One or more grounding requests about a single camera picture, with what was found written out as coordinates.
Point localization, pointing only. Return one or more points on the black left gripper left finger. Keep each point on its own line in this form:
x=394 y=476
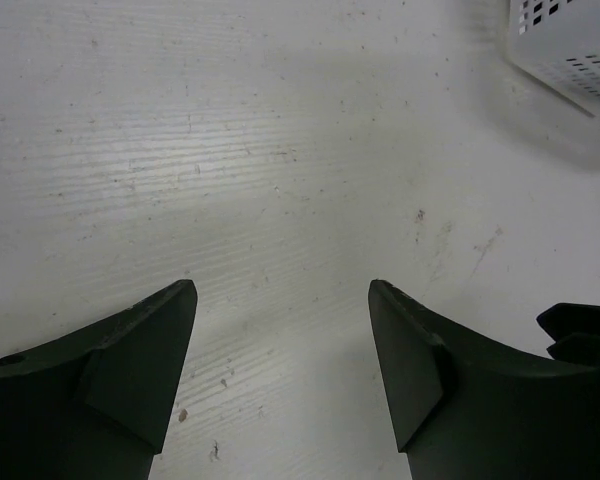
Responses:
x=96 y=403

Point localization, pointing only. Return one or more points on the white perforated plastic basket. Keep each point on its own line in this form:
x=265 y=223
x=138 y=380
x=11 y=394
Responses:
x=558 y=43

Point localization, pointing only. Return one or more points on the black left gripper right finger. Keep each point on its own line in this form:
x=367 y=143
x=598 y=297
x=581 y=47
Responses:
x=464 y=406

